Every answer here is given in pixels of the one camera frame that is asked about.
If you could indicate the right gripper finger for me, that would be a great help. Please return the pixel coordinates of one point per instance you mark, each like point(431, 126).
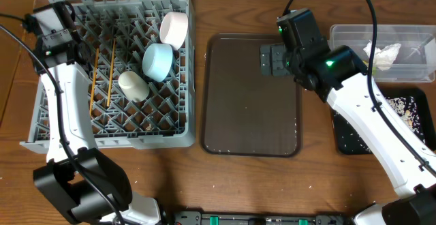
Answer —
point(273, 68)
point(272, 52)

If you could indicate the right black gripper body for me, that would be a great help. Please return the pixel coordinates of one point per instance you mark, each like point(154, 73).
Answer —
point(272, 60)

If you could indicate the wooden chopstick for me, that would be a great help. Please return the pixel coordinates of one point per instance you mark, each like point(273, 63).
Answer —
point(111, 73)
point(93, 81)

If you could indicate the pale green cup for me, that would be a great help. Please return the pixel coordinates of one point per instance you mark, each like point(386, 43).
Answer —
point(133, 86)

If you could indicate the white tissue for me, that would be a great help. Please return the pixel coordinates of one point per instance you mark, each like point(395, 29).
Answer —
point(384, 58)

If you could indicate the light blue bowl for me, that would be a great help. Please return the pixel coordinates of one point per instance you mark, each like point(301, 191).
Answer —
point(157, 61)

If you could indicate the pink bowl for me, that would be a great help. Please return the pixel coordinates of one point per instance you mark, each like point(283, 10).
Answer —
point(173, 29)

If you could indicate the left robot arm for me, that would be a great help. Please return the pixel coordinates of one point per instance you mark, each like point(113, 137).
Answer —
point(82, 183)

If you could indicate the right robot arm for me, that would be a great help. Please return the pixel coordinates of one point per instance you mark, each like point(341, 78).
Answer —
point(342, 80)

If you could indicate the grey plastic dishwasher rack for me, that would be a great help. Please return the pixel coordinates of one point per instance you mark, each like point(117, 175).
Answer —
point(166, 119)

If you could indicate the dark brown serving tray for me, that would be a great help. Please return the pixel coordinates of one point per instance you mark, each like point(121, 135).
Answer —
point(245, 112)

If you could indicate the clear plastic container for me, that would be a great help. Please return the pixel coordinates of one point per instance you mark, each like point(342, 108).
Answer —
point(414, 46)

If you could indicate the spilled rice and shells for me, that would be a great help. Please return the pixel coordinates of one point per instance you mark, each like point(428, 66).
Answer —
point(349, 141)

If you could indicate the black plastic tray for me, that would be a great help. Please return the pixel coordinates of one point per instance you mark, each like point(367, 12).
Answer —
point(423, 110)

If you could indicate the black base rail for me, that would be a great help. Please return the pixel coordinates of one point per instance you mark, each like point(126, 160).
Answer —
point(200, 218)

